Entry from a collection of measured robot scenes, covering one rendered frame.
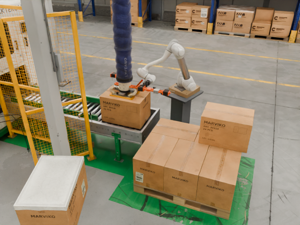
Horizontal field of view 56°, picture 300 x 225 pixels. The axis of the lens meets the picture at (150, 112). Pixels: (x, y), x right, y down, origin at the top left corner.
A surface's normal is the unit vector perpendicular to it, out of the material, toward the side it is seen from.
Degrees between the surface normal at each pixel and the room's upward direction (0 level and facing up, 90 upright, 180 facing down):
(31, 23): 90
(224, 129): 90
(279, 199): 0
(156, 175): 90
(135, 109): 90
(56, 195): 0
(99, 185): 0
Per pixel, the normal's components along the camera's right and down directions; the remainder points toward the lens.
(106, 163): 0.00, -0.86
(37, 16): 0.93, 0.18
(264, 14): -0.34, 0.48
